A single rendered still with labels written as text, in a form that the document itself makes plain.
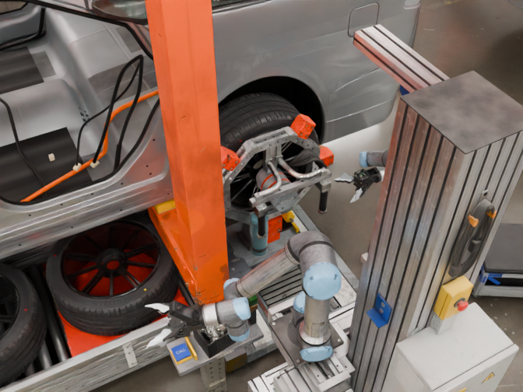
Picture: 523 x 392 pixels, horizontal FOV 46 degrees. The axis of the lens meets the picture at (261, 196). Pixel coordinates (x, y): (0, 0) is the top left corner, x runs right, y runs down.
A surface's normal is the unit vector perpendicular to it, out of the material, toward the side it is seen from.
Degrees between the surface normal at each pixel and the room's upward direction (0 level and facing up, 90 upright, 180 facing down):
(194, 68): 90
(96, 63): 7
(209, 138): 90
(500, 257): 0
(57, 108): 50
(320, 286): 82
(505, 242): 0
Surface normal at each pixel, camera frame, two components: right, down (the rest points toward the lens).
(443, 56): 0.00, -0.70
